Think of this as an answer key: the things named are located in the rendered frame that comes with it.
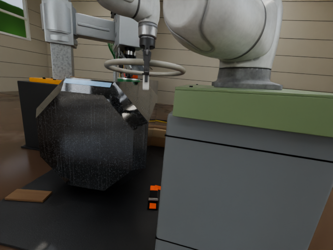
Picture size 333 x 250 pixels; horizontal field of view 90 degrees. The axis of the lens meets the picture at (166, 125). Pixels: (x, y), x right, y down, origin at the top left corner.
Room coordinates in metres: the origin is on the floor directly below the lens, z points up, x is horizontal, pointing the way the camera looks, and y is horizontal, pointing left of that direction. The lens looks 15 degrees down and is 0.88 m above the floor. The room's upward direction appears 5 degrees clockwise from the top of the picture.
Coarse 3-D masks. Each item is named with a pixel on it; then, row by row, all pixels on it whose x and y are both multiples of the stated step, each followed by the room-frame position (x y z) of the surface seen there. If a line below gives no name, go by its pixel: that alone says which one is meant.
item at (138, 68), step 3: (120, 51) 1.84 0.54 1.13; (117, 54) 1.81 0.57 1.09; (120, 54) 1.83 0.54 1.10; (123, 54) 1.84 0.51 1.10; (123, 57) 1.61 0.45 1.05; (135, 57) 1.69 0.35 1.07; (126, 66) 1.43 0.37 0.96; (129, 66) 1.29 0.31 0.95; (132, 66) 1.49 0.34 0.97; (135, 66) 1.51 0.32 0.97; (138, 66) 1.52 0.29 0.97; (141, 66) 1.42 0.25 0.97; (132, 69) 1.39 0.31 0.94; (135, 69) 1.41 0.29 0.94; (138, 69) 1.43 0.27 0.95; (141, 69) 1.41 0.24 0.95; (141, 75) 1.29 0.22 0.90
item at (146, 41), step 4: (140, 40) 0.83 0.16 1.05; (144, 40) 0.82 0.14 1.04; (148, 40) 0.82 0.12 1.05; (152, 40) 0.83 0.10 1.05; (140, 44) 0.83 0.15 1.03; (144, 44) 0.82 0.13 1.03; (148, 44) 0.82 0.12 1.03; (152, 44) 0.83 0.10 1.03; (144, 48) 0.87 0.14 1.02; (148, 48) 0.82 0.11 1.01; (152, 48) 0.86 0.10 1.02
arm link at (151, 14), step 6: (144, 0) 0.80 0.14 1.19; (150, 0) 0.81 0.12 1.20; (156, 0) 0.83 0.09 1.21; (138, 6) 0.78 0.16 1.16; (144, 6) 0.80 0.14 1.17; (150, 6) 0.81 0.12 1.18; (156, 6) 0.83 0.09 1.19; (138, 12) 0.79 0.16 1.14; (144, 12) 0.80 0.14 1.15; (150, 12) 0.81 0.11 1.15; (156, 12) 0.83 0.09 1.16; (132, 18) 0.83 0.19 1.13; (138, 18) 0.82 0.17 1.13; (144, 18) 0.82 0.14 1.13; (150, 18) 0.82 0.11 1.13; (156, 18) 0.84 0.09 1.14; (156, 24) 0.85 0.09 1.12
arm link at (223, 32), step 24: (168, 0) 0.36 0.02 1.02; (192, 0) 0.32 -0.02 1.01; (216, 0) 0.32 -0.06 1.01; (240, 0) 0.34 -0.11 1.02; (168, 24) 0.37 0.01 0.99; (192, 24) 0.33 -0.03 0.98; (216, 24) 0.34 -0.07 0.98; (240, 24) 0.36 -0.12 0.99; (264, 24) 0.44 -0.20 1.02; (192, 48) 0.39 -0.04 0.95; (216, 48) 0.38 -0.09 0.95; (240, 48) 0.42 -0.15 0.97
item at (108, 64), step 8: (104, 64) 0.97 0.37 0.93; (112, 64) 0.89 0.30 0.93; (120, 64) 0.86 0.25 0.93; (128, 64) 0.85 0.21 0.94; (136, 64) 0.84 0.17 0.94; (152, 64) 0.84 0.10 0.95; (160, 64) 0.86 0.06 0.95; (168, 64) 0.88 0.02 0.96; (176, 64) 0.92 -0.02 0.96; (128, 72) 1.24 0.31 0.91; (136, 72) 1.27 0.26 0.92; (152, 72) 1.30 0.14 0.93; (160, 72) 1.28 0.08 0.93; (168, 72) 1.25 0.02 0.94; (176, 72) 1.17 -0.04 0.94; (184, 72) 1.03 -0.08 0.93
